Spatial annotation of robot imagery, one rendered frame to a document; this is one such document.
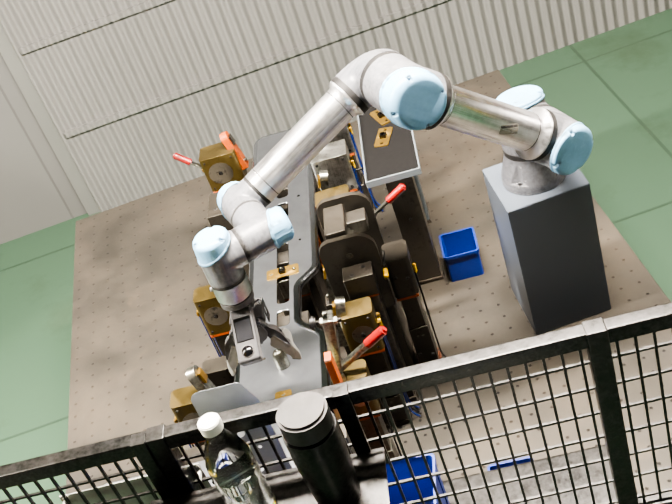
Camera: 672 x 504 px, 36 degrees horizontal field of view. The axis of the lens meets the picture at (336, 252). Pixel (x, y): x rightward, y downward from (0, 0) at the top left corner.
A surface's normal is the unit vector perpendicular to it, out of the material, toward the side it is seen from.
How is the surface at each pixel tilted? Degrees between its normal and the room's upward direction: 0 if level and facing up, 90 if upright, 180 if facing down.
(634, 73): 0
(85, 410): 0
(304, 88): 90
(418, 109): 85
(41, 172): 90
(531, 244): 90
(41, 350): 0
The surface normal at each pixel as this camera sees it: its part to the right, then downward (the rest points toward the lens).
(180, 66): 0.18, 0.56
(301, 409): -0.28, -0.76
